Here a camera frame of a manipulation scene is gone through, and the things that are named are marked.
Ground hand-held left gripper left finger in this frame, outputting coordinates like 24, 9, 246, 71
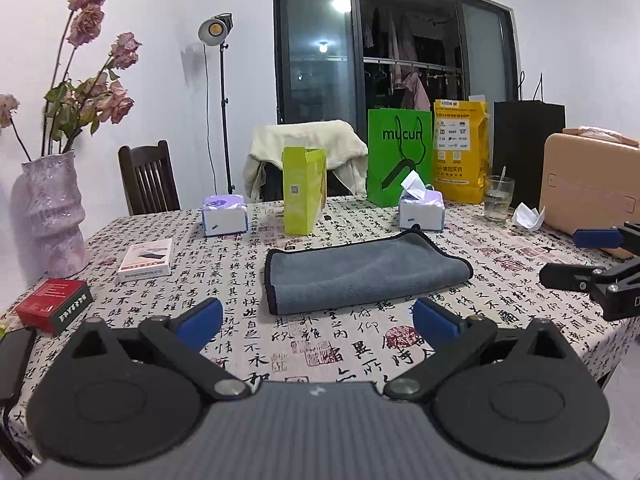
67, 298, 252, 403

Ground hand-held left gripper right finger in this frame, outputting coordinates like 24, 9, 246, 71
384, 298, 570, 403

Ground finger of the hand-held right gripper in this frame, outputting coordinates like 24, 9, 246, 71
539, 262, 603, 295
573, 220, 640, 261

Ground grey towel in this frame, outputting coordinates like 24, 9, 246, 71
263, 231, 474, 315

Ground beige hard case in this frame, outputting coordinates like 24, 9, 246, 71
539, 127, 640, 260

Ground crumpled white paper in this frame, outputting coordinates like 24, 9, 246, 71
512, 202, 546, 231

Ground white flat box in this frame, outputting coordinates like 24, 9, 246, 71
117, 238, 174, 282

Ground glass cup with spoon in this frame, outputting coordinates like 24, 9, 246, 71
483, 166, 516, 224

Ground white tissue box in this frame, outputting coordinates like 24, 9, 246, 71
398, 170, 446, 232
201, 194, 249, 238

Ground black paper bag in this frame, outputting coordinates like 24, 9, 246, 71
493, 72, 567, 211

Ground calligraphy print tablecloth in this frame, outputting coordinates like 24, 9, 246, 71
0, 195, 640, 461

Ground red box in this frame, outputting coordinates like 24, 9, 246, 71
15, 278, 94, 335

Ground dark wooden chair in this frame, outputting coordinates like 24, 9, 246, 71
118, 140, 182, 216

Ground yellow printed bag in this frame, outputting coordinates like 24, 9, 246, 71
432, 99, 489, 205

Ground yellow-green carton box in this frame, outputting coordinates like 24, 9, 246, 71
282, 146, 327, 236

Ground green paper bag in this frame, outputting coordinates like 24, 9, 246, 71
366, 108, 433, 207

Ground pink speckled vase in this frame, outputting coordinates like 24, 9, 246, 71
11, 150, 91, 279

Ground black phone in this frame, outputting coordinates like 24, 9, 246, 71
0, 327, 37, 403

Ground chair with cream cloth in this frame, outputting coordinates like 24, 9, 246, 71
243, 120, 369, 201

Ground studio lamp on stand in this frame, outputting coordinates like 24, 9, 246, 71
198, 12, 237, 196

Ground dried pink roses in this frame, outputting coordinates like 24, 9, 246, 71
0, 0, 142, 161

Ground hanging clothes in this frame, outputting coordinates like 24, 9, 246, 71
362, 5, 463, 111

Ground dark framed glass door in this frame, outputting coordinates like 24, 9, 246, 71
273, 0, 520, 126

